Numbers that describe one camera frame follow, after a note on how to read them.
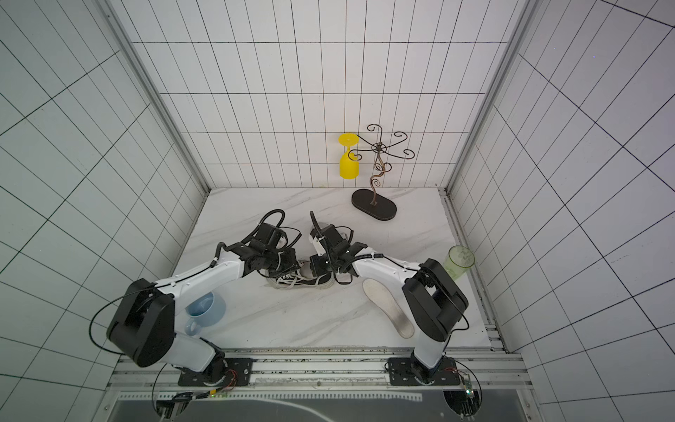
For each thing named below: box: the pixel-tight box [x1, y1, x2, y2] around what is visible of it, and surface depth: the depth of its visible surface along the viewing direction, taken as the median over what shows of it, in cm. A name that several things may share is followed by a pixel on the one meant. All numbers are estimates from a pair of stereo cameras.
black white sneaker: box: [266, 261, 335, 290], surface depth 87 cm
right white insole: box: [362, 277, 415, 339], surface depth 86 cm
